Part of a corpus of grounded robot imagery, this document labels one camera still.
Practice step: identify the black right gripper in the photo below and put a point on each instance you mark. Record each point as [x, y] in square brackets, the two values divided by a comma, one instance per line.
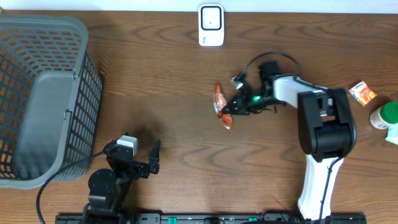
[244, 107]

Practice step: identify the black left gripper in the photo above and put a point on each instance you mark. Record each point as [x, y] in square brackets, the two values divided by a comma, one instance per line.
[142, 171]

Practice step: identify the red Top chocolate bar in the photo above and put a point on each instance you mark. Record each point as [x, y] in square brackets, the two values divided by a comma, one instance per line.
[219, 102]

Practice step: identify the orange tissue pack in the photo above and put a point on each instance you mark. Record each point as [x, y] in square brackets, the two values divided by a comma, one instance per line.
[362, 93]

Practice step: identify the green lid jar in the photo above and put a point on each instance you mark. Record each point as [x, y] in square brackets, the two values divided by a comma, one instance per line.
[385, 116]

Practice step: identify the teal wet wipes pack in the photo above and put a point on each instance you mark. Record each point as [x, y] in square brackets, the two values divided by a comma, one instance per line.
[392, 134]

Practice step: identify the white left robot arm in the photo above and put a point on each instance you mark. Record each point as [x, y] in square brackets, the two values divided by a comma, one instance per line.
[109, 187]

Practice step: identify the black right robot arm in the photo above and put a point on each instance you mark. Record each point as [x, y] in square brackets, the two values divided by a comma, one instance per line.
[326, 128]

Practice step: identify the white barcode scanner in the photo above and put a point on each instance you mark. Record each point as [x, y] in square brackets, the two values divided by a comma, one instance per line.
[211, 25]

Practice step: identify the grey plastic basket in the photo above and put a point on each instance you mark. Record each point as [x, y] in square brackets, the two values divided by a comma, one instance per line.
[50, 98]

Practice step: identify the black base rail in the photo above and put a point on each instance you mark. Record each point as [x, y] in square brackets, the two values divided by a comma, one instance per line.
[156, 218]

